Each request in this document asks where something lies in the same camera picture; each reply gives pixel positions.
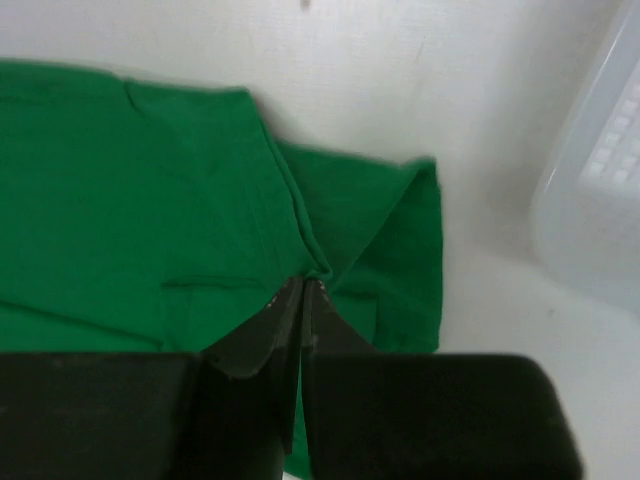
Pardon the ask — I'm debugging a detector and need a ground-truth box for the white plastic basket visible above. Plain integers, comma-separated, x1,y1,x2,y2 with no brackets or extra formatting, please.
531,1,639,313

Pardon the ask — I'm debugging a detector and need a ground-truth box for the green t shirt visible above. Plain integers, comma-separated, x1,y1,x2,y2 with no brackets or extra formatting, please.
1,61,443,479

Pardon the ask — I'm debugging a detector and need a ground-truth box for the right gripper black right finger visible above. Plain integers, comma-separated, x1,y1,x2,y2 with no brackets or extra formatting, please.
301,281,583,479

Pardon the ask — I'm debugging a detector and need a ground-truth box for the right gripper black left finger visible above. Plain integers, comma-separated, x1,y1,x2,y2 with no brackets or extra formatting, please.
1,277,303,479

